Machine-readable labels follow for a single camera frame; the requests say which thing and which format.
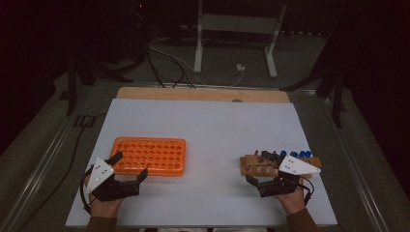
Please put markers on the person's left hand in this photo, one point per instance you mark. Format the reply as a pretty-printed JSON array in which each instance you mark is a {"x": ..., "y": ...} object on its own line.
[{"x": 104, "y": 209}]

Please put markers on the black equipment tower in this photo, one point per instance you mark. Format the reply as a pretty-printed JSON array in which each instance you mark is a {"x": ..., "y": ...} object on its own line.
[{"x": 140, "y": 29}]

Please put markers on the orange plastic test tube rack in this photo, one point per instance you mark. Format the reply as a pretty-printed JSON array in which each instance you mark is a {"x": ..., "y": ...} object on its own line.
[{"x": 150, "y": 156}]

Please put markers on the blue-capped clear test tube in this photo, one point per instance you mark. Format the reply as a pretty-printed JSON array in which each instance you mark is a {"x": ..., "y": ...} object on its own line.
[
  {"x": 302, "y": 153},
  {"x": 283, "y": 153},
  {"x": 308, "y": 153},
  {"x": 294, "y": 154}
]

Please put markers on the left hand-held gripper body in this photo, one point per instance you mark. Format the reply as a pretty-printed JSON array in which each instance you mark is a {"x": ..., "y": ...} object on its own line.
[{"x": 111, "y": 190}]

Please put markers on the black tripod stand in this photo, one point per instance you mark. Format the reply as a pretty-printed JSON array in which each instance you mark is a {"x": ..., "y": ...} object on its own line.
[
  {"x": 336, "y": 93},
  {"x": 72, "y": 83}
]

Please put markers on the person's right hand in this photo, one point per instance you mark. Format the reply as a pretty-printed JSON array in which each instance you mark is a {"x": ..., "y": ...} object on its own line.
[{"x": 293, "y": 203}]

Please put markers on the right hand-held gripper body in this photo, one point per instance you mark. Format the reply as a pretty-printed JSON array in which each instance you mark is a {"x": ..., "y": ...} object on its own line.
[{"x": 280, "y": 187}]

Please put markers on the white plug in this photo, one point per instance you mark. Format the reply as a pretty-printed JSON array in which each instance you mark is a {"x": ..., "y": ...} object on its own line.
[{"x": 240, "y": 67}]

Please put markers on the white metal stand frame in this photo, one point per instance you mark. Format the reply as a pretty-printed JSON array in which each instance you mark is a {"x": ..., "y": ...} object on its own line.
[{"x": 238, "y": 24}]

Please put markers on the wooden test tube rack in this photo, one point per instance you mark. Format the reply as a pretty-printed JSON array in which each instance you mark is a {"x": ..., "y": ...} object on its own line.
[{"x": 254, "y": 164}]

